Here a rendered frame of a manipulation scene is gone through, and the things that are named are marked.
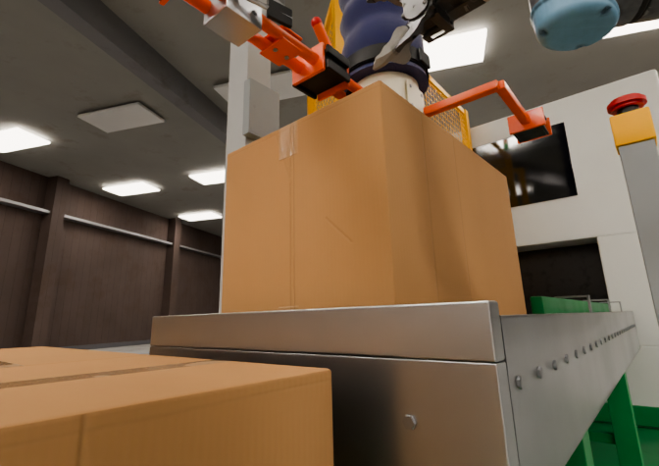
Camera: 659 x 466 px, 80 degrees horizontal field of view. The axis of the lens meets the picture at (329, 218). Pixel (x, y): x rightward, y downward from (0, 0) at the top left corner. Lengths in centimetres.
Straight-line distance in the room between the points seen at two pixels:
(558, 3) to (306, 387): 54
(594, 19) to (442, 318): 41
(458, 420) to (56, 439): 34
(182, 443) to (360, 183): 40
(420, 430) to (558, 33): 51
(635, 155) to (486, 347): 67
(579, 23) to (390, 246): 37
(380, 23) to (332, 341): 76
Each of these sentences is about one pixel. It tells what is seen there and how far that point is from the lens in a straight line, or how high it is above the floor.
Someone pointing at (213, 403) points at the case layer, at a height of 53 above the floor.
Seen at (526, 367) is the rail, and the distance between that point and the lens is 53.
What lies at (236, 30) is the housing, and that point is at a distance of 71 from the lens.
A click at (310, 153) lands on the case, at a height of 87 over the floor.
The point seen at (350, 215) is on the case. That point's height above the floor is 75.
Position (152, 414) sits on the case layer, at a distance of 33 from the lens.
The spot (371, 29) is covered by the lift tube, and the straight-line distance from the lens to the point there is 103.
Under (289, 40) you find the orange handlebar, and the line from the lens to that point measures 76.
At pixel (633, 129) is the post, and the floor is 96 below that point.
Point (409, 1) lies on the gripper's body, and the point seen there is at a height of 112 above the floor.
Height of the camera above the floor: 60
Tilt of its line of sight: 14 degrees up
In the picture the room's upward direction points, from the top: 1 degrees counter-clockwise
